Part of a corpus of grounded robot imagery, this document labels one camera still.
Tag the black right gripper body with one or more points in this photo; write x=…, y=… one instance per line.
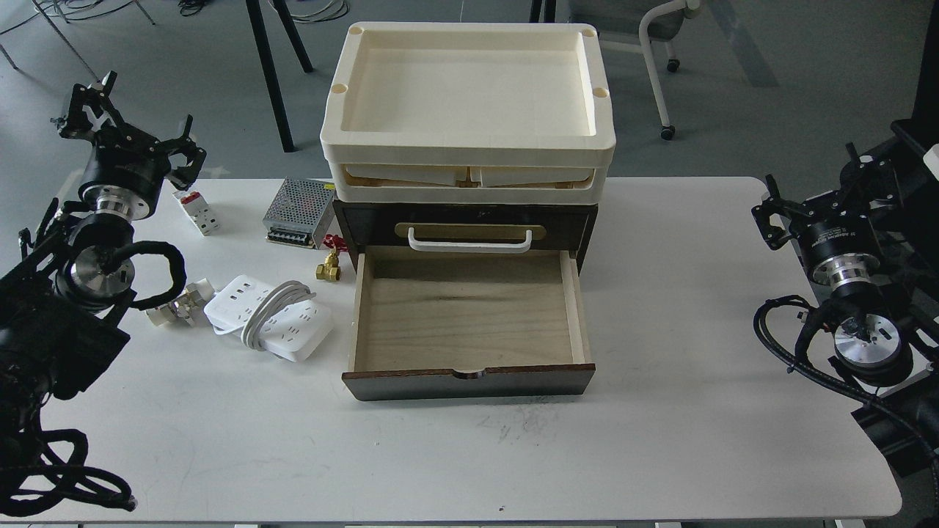
x=827, y=229

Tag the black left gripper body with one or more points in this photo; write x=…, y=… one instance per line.
x=120, y=179

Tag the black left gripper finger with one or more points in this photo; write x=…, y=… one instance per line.
x=184, y=176
x=88, y=110

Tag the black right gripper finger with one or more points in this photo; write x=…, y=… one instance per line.
x=774, y=236
x=868, y=183

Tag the white power strip with cable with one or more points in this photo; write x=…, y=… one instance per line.
x=283, y=319

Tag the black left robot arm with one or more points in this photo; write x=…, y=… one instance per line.
x=79, y=273

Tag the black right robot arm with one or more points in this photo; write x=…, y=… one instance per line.
x=874, y=338

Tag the white red circuit breaker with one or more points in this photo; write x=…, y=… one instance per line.
x=198, y=210

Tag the metal mesh power supply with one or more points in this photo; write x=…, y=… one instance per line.
x=300, y=213

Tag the cream plastic tray lower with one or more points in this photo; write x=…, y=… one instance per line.
x=469, y=184

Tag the cream plastic tray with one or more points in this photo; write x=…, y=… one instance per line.
x=501, y=94
x=469, y=184

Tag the cream plastic tray top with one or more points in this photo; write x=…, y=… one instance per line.
x=501, y=94

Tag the open wooden drawer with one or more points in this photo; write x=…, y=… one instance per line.
x=448, y=325

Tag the white chair frame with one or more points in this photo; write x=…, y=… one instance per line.
x=661, y=21

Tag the brass valve red handle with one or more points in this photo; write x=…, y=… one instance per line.
x=330, y=269

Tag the white drawer handle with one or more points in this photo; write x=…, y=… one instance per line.
x=475, y=247

